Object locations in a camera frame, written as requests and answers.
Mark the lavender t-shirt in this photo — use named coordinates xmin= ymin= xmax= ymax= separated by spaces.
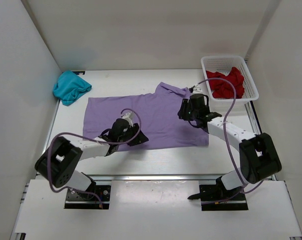
xmin=83 ymin=82 xmax=209 ymax=152

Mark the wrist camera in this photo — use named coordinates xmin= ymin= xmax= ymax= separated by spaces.
xmin=189 ymin=85 xmax=202 ymax=93
xmin=121 ymin=111 xmax=134 ymax=126

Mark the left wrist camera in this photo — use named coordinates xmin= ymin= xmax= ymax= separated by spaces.
xmin=121 ymin=111 xmax=134 ymax=126

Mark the black label sticker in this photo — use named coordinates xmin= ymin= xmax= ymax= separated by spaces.
xmin=73 ymin=71 xmax=86 ymax=75

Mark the red garment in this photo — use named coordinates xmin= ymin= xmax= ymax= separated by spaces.
xmin=206 ymin=67 xmax=244 ymax=99

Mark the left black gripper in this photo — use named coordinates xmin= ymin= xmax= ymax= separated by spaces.
xmin=118 ymin=122 xmax=149 ymax=146

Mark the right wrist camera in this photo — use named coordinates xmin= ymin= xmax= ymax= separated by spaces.
xmin=189 ymin=85 xmax=202 ymax=93

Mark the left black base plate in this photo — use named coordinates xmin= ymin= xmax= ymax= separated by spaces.
xmin=64 ymin=184 xmax=111 ymax=210

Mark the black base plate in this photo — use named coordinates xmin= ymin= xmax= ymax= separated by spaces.
xmin=64 ymin=184 xmax=111 ymax=210
xmin=199 ymin=184 xmax=248 ymax=211

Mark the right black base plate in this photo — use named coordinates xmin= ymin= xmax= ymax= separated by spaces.
xmin=199 ymin=184 xmax=248 ymax=211

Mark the teal t-shirt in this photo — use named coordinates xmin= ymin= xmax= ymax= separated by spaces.
xmin=53 ymin=71 xmax=92 ymax=106

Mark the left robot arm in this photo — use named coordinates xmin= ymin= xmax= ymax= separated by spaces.
xmin=35 ymin=118 xmax=149 ymax=200

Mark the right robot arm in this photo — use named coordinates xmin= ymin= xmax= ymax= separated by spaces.
xmin=178 ymin=93 xmax=282 ymax=204

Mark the white plastic basket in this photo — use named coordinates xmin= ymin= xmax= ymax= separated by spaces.
xmin=199 ymin=55 xmax=259 ymax=109

